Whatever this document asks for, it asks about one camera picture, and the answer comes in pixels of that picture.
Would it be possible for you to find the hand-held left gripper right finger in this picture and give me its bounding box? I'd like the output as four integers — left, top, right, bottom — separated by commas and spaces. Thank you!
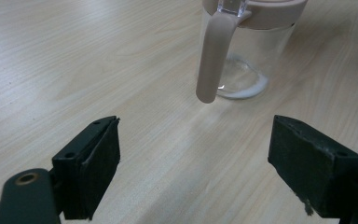
267, 115, 358, 218

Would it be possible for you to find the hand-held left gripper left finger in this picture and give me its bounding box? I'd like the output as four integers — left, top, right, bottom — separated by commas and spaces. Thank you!
51, 116, 121, 221

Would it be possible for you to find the clear jar with beige lid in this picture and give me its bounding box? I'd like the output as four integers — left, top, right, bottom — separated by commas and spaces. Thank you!
195, 0, 309, 105

